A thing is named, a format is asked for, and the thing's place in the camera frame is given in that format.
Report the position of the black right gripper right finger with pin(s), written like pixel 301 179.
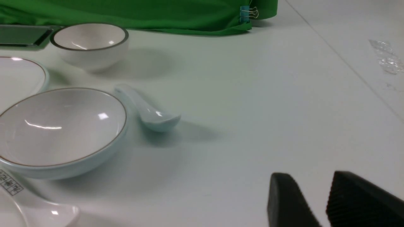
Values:
pixel 355 202

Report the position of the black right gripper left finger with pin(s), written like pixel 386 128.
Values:
pixel 286 206

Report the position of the pale blue ceramic spoon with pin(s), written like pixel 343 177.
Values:
pixel 151 117

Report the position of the clear tape patch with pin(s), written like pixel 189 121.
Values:
pixel 386 57

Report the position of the blue binder clip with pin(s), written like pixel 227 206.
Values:
pixel 246 13

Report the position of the green backdrop cloth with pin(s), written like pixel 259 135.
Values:
pixel 186 17

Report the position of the pale blue shallow bowl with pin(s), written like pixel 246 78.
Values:
pixel 62 133

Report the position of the white bowl black rim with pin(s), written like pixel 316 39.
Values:
pixel 92 47

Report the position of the white spoon with characters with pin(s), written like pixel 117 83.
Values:
pixel 35 210

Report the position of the pale blue saucer plate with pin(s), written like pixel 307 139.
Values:
pixel 19 79

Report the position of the metal table cable hatch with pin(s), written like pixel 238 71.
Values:
pixel 25 37

